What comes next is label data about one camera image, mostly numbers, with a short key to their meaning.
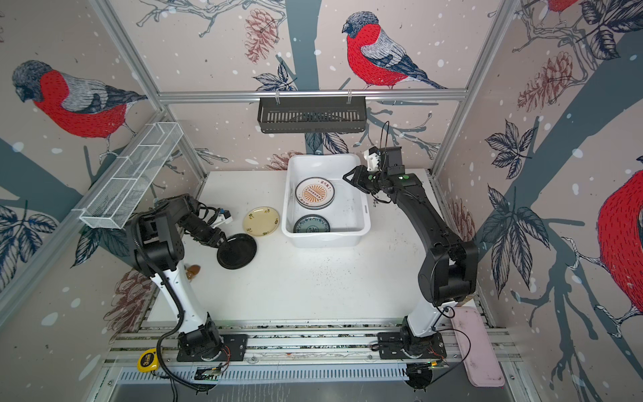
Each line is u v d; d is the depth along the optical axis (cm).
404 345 67
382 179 65
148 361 70
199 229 85
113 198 75
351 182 81
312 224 103
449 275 46
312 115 106
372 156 78
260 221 104
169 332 63
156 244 56
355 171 76
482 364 69
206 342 67
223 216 93
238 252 93
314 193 110
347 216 104
